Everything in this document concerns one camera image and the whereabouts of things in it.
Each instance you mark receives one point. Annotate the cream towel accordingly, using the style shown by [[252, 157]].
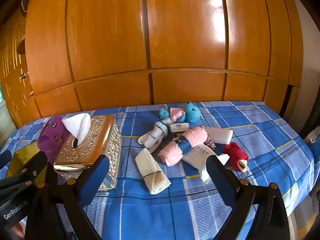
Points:
[[150, 170]]

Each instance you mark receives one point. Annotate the wooden wardrobe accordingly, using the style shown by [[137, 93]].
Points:
[[175, 30]]

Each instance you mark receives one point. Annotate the purple carton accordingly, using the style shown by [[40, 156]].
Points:
[[52, 135]]

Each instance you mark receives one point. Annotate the white paper packet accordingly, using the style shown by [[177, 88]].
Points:
[[197, 155]]

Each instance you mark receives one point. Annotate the white tissue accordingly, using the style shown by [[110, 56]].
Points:
[[77, 127]]

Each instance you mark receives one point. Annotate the blue plaid bed sheet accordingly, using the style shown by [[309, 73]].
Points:
[[262, 130]]

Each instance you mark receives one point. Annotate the ornate silver tissue box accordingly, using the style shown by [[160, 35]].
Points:
[[100, 135]]

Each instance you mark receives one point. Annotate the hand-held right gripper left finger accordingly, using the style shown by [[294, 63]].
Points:
[[100, 172]]

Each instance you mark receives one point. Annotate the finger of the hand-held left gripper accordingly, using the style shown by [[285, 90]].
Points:
[[5, 158], [37, 163]]

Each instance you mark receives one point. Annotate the pink towel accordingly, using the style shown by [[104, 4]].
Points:
[[197, 135]]

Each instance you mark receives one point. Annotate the wooden door with gold lines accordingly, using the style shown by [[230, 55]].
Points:
[[15, 92]]

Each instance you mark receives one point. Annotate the white socks with blue band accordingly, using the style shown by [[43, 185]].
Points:
[[156, 136]]

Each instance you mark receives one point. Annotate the white foam pad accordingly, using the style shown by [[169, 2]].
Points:
[[222, 136]]

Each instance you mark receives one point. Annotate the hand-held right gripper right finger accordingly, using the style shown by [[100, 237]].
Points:
[[217, 177]]

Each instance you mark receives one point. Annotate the red sock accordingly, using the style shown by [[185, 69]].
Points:
[[235, 155]]

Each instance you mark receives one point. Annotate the blue plush toy pink dress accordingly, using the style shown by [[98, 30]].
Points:
[[193, 113]]

